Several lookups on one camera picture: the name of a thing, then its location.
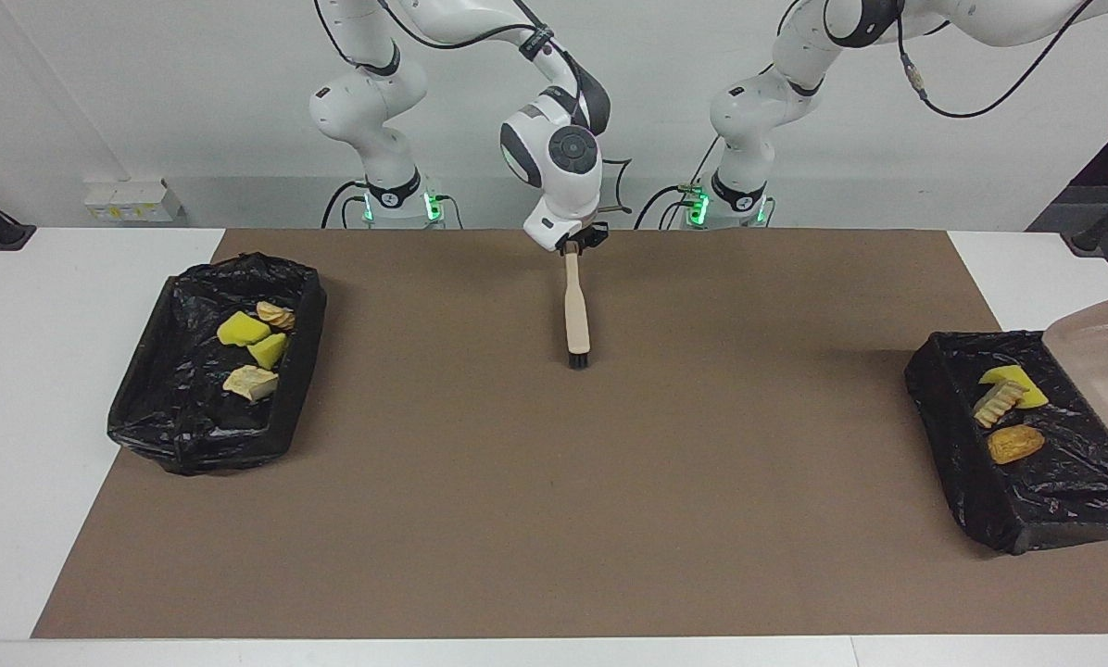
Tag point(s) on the beige hand brush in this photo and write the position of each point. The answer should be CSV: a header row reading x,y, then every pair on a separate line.
x,y
576,315

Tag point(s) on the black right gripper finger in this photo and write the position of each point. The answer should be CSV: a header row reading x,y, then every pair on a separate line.
x,y
596,233

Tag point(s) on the white wall socket box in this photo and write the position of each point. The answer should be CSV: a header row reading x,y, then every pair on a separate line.
x,y
132,199

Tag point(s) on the pale bread chunk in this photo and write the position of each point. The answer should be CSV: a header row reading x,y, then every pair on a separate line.
x,y
250,383

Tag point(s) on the black bag-covered bin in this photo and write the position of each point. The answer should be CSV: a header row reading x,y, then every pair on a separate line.
x,y
1054,491

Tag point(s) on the open black bag-lined bin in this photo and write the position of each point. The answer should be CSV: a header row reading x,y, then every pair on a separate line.
x,y
174,417

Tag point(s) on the striped croissant piece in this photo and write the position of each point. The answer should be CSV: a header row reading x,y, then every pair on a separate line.
x,y
278,316

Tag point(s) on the brown table mat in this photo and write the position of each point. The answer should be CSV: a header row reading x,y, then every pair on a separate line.
x,y
424,509

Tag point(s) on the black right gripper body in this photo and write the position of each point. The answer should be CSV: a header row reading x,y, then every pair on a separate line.
x,y
571,245

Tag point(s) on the notched yellow sponge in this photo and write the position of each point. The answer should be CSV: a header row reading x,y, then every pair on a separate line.
x,y
1013,374

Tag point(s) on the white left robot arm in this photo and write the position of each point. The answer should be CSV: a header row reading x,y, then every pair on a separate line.
x,y
758,120

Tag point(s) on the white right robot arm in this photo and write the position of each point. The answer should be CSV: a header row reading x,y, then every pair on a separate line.
x,y
563,157

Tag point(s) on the yellow sponge with green side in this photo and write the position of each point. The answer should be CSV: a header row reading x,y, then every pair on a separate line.
x,y
269,350

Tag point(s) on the blocky yellow sponge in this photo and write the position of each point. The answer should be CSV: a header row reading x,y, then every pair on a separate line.
x,y
242,329

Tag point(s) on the brown fried nugget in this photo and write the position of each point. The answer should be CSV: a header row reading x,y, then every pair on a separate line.
x,y
1015,444

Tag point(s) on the greenish stone-like bread chunk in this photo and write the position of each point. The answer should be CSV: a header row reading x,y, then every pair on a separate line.
x,y
997,404

